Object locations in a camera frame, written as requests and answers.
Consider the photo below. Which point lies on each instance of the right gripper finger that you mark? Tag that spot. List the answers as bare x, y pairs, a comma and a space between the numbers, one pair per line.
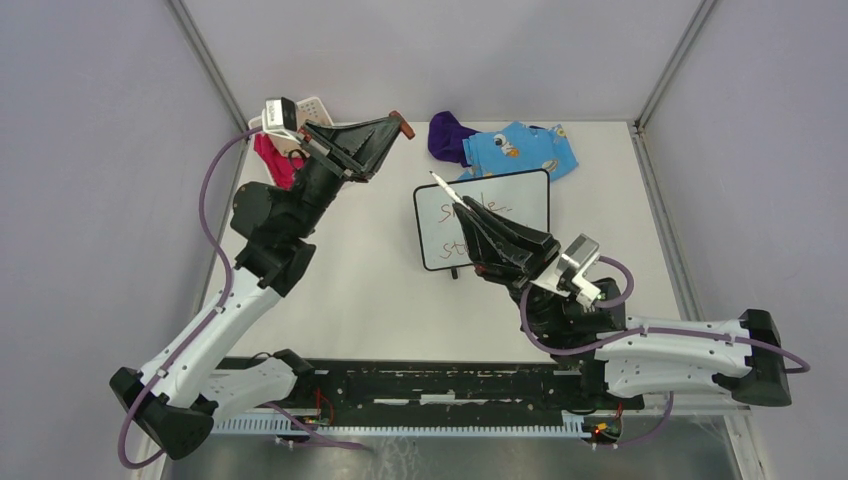
482, 227
500, 249

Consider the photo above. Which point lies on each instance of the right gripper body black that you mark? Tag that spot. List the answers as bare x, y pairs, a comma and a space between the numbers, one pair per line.
536, 268

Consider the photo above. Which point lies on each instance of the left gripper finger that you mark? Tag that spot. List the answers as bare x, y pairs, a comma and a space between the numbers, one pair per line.
369, 134
364, 163

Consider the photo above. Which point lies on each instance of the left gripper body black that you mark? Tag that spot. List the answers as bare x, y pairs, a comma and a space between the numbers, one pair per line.
326, 154

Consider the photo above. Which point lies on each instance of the whiteboard with black frame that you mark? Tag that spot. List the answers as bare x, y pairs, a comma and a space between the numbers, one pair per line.
521, 197

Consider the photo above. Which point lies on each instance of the marker pen white barrel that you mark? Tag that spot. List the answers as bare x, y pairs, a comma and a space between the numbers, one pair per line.
449, 191

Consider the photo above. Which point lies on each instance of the brown marker cap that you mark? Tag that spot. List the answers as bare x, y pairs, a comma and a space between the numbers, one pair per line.
404, 127

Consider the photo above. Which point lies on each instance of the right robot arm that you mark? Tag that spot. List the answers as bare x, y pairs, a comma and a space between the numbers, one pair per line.
583, 322

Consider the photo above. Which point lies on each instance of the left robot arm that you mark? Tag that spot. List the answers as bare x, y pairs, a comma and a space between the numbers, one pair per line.
175, 398

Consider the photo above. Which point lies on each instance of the pink cloth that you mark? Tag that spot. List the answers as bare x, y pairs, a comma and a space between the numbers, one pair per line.
281, 168

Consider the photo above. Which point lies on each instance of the white plastic basket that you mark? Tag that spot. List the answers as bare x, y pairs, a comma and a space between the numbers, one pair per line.
317, 113

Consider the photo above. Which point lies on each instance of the purple cloth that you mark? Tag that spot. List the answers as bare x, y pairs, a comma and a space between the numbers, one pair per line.
446, 136

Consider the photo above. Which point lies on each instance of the blue patterned cloth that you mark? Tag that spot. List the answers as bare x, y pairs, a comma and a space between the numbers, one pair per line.
518, 148

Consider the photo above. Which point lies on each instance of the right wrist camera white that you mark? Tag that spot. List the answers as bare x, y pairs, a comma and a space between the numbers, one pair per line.
566, 274

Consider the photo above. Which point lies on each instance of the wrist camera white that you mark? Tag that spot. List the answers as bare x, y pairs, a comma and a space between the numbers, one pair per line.
283, 118
566, 274

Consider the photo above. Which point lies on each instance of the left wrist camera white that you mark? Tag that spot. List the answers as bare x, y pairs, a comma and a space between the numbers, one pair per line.
283, 118

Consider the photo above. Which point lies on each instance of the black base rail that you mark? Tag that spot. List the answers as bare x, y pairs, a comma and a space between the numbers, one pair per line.
420, 394

